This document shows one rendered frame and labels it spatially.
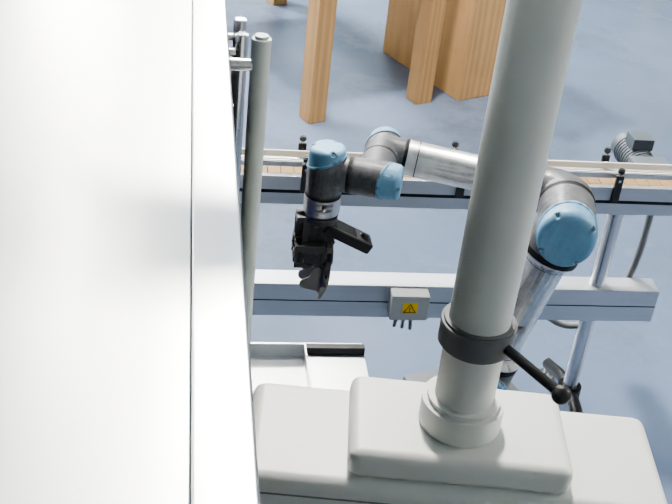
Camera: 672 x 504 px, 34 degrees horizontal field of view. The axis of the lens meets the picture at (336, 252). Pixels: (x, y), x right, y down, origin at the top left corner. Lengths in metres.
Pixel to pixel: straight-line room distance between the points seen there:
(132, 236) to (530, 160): 0.57
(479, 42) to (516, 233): 4.93
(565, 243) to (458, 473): 0.98
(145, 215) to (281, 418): 0.73
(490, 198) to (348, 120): 4.63
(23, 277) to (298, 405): 0.81
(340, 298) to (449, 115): 2.66
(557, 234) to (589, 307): 1.49
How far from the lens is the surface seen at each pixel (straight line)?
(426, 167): 2.32
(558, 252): 2.21
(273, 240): 4.66
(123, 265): 0.62
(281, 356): 2.56
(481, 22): 6.03
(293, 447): 1.33
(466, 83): 6.14
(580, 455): 1.40
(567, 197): 2.23
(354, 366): 2.56
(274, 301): 3.44
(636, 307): 3.73
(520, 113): 1.10
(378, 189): 2.21
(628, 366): 4.31
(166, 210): 0.67
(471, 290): 1.20
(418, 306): 3.45
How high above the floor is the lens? 2.44
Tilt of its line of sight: 32 degrees down
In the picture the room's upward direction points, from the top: 7 degrees clockwise
